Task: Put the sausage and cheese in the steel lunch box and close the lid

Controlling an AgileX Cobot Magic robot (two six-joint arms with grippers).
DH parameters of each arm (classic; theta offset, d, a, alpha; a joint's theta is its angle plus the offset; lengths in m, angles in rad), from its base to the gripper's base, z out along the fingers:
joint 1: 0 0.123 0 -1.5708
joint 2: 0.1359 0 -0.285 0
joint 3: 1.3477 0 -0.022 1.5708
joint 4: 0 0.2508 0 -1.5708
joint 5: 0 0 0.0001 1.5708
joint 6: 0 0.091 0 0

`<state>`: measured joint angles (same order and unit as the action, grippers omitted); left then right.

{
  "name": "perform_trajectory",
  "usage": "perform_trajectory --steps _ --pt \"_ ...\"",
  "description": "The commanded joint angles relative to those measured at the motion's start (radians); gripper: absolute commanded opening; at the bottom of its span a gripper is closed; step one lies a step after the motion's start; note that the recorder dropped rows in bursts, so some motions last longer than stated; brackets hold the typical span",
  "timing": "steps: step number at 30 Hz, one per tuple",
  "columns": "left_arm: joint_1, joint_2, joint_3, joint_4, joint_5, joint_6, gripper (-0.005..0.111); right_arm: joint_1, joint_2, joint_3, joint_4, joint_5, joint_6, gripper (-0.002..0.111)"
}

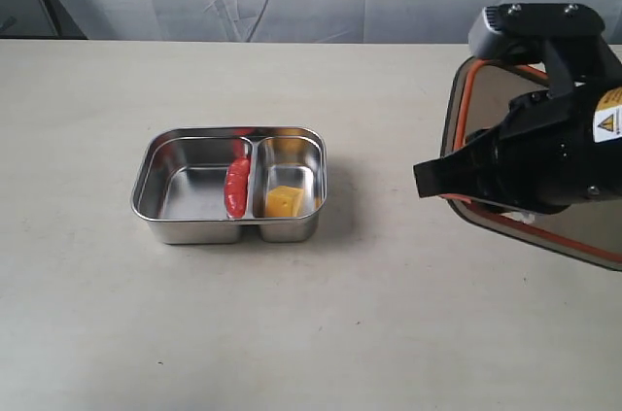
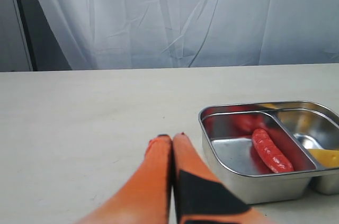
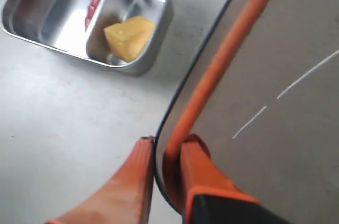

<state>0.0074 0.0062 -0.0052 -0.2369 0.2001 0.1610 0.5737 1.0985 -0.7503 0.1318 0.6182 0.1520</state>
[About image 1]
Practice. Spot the dark vertical pole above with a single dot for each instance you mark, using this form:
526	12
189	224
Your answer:
62	25

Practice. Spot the stainless steel lunch box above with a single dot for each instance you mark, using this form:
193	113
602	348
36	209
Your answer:
206	185

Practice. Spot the dark transparent lunch box lid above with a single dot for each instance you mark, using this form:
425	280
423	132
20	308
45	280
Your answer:
478	102

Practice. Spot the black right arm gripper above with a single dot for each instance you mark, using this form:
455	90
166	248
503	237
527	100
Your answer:
538	161

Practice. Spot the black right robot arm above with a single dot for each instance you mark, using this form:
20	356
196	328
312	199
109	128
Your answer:
606	140

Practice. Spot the red toy sausage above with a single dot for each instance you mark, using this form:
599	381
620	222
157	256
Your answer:
236	187

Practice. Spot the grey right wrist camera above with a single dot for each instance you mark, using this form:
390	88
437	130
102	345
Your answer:
567	38

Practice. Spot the yellow toy cheese wedge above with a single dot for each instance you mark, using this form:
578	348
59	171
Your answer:
283	202

